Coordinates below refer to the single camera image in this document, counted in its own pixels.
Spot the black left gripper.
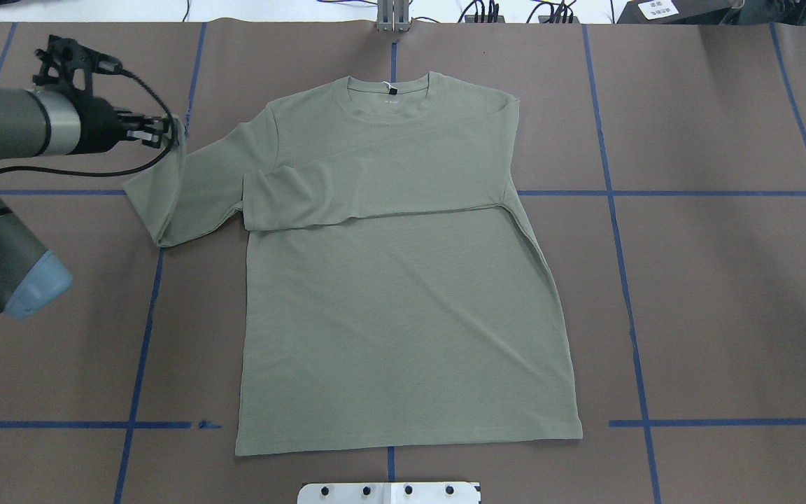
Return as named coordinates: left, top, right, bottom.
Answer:
left=34, top=35, right=181, bottom=155

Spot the olive green long-sleeve shirt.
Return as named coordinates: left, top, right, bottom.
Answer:
left=124, top=71, right=584, bottom=456

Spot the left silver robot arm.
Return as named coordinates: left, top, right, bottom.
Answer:
left=0, top=35, right=178, bottom=320

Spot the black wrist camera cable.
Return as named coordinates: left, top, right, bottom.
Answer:
left=0, top=66, right=183, bottom=178

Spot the aluminium frame post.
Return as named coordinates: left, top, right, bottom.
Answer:
left=374, top=0, right=411, bottom=33

